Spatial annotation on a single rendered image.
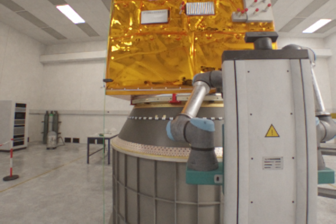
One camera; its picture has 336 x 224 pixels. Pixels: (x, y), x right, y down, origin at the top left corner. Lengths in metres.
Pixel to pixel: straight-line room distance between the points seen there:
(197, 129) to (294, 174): 0.41
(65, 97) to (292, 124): 9.03
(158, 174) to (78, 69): 8.02
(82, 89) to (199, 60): 7.46
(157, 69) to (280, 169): 1.39
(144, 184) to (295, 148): 1.28
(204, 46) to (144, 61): 0.68
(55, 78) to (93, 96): 2.48
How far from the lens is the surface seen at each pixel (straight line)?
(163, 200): 1.57
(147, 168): 1.56
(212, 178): 0.77
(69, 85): 9.13
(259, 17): 2.10
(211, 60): 1.76
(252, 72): 0.68
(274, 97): 0.70
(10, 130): 8.17
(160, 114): 1.63
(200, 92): 0.99
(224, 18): 2.03
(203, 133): 0.74
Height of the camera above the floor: 1.53
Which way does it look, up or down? 6 degrees up
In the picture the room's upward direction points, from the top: straight up
